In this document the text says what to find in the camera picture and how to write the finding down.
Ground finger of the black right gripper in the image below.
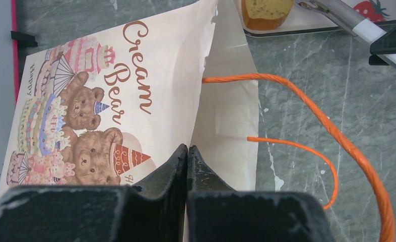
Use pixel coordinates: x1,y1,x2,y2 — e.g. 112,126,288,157
369,27,396,66

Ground metal kitchen tongs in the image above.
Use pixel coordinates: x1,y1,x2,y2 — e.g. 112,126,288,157
296,1,396,69

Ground strawberry print tray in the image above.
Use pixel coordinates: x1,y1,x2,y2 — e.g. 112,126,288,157
235,0,396,37

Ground beige paper bag orange handles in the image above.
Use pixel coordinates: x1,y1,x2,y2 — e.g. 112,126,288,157
0,1,395,241

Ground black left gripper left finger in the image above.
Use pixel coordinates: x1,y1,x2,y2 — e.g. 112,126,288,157
0,144,188,241

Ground fake bread slice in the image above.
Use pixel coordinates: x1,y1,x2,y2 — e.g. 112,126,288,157
241,0,294,31

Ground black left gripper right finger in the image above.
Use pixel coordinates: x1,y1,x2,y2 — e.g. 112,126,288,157
186,146,334,241

